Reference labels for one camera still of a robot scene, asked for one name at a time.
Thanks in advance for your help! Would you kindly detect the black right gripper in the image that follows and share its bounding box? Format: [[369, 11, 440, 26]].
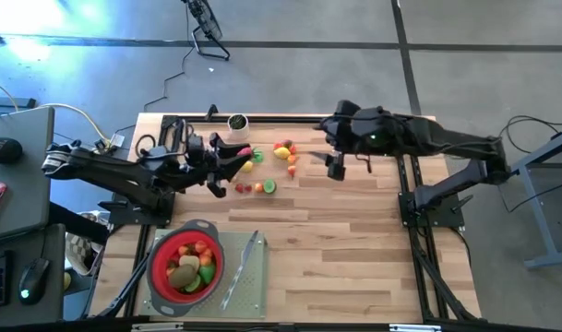
[[306, 106, 402, 183]]

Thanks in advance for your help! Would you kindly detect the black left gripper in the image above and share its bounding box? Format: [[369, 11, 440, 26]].
[[178, 132, 254, 200]]

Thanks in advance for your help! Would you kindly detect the grey toy knife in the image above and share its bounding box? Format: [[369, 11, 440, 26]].
[[219, 229, 260, 312]]

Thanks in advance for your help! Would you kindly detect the green toy pear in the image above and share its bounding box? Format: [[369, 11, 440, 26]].
[[199, 263, 218, 286]]

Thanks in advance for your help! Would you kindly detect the whole brown toy kiwi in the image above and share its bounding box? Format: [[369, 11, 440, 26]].
[[168, 263, 198, 290]]

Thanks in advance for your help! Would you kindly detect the red collapsible bowl grey rim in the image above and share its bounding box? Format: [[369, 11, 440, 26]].
[[146, 219, 226, 318]]

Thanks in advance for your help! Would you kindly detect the white plant pot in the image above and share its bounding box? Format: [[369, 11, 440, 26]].
[[227, 113, 250, 142]]

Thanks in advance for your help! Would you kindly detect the green perforated metal shelf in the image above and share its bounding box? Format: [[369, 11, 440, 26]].
[[140, 229, 269, 320]]

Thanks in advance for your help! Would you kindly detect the black floor fan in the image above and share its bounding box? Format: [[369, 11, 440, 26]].
[[181, 0, 232, 62]]

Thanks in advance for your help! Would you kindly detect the chequered bag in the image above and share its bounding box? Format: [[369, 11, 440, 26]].
[[66, 210, 107, 278]]

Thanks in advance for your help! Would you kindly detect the dark desk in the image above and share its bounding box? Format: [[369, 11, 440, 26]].
[[0, 223, 67, 326]]

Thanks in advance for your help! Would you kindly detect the grey desk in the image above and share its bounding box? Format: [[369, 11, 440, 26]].
[[0, 106, 56, 242]]

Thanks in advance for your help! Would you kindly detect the blue-grey table leg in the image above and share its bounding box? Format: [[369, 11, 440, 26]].
[[513, 127, 562, 270]]

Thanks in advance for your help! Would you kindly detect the black computer mouse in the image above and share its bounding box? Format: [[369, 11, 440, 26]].
[[18, 256, 52, 305]]

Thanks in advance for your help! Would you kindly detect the black portable speaker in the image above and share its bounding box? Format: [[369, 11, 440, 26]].
[[0, 136, 24, 165]]

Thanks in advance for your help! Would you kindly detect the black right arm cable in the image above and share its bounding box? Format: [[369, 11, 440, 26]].
[[353, 151, 375, 175]]

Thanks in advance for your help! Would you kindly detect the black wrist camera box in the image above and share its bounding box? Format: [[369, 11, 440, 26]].
[[333, 99, 363, 119], [186, 132, 206, 157]]

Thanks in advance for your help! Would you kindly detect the black fan cable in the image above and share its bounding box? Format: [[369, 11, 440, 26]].
[[144, 0, 194, 110]]

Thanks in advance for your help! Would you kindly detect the silver metal bracket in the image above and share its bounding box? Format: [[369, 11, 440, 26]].
[[389, 324, 442, 332], [131, 322, 185, 332]]

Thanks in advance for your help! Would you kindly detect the white floor cable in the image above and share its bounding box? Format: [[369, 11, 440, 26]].
[[0, 76, 111, 148]]

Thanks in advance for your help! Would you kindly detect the black floor cable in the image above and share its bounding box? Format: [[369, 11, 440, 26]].
[[497, 182, 562, 220], [494, 114, 562, 153]]

